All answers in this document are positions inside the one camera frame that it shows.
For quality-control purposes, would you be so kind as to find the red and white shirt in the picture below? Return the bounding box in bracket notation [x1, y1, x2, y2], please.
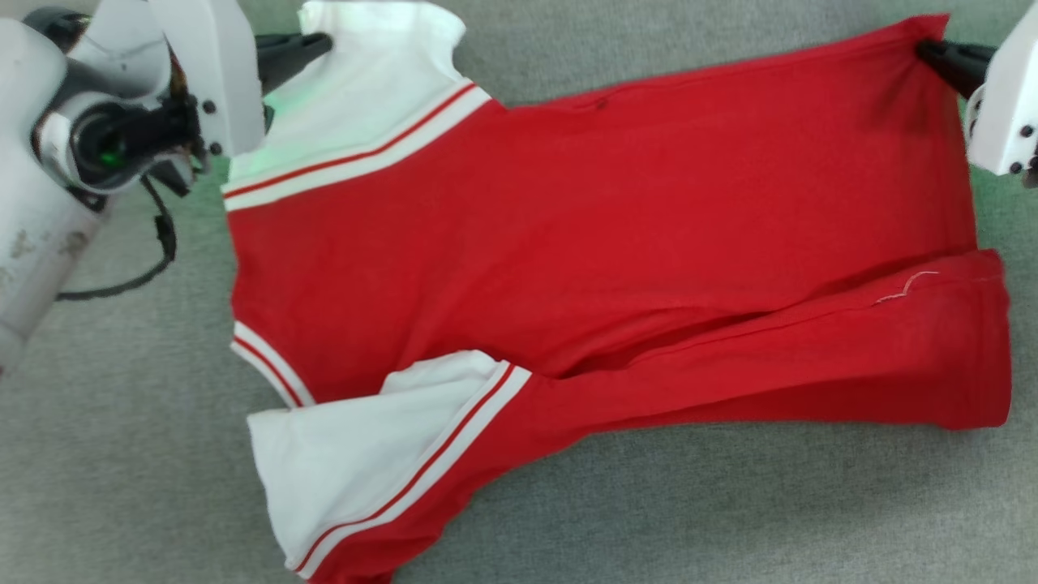
[221, 0, 1014, 584]

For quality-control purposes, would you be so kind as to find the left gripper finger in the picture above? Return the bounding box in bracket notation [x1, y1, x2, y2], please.
[255, 31, 335, 96]

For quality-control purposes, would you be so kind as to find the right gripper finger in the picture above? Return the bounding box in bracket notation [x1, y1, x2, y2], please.
[916, 38, 997, 101]

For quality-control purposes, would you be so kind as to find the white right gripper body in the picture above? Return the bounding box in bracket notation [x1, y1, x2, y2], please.
[964, 19, 1038, 190]

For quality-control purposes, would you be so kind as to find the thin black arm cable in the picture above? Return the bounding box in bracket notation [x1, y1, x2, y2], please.
[56, 174, 179, 302]

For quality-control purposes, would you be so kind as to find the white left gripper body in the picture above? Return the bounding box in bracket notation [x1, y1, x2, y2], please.
[148, 0, 270, 160]

